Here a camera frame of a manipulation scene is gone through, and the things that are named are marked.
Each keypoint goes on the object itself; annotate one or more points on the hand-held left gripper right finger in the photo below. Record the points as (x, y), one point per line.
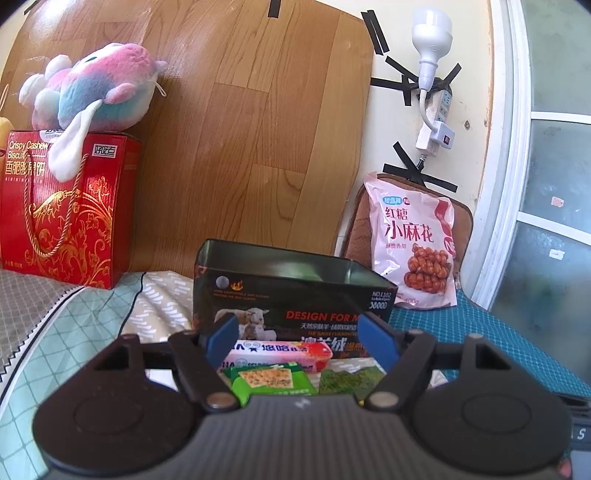
(376, 339)

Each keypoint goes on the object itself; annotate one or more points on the pink snack packet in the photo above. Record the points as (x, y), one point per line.
(277, 350)

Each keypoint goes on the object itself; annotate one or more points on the green cracker packet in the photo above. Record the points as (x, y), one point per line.
(268, 381)

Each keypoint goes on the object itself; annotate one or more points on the brown seat cushion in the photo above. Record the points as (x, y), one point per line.
(360, 230)

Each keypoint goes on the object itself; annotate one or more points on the wooden board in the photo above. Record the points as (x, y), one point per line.
(231, 138)

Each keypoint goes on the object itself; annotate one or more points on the beige patterned blanket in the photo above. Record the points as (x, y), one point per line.
(161, 300)

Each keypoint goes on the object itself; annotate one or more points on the mint checked quilt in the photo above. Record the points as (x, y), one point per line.
(69, 332)

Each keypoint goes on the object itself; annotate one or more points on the dark tin box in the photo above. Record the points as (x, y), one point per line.
(277, 295)

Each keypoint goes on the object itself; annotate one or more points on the white plug-in bulb lamp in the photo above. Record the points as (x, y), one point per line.
(431, 27)

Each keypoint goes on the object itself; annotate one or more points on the pink snack bag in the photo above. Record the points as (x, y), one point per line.
(406, 230)

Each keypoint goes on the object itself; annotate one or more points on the pink and blue plush toy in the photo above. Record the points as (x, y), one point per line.
(106, 87)

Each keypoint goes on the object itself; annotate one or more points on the yellow soft toy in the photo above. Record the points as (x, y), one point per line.
(3, 128)

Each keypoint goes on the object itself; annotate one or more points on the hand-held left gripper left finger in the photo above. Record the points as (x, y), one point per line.
(224, 339)

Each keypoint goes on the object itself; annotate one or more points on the black tape strip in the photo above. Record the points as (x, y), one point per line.
(451, 74)
(438, 182)
(406, 161)
(370, 25)
(392, 83)
(407, 95)
(381, 39)
(274, 7)
(399, 69)

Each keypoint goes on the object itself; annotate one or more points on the white power strip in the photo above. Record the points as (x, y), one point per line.
(443, 105)

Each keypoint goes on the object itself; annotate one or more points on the red gift box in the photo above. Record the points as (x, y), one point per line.
(92, 221)

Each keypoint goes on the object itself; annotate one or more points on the dark green seaweed packet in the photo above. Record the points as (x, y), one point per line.
(344, 381)

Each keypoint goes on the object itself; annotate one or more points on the grey striped blanket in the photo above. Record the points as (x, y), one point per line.
(23, 314)

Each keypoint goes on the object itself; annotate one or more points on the teal mat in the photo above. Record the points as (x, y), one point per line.
(485, 323)

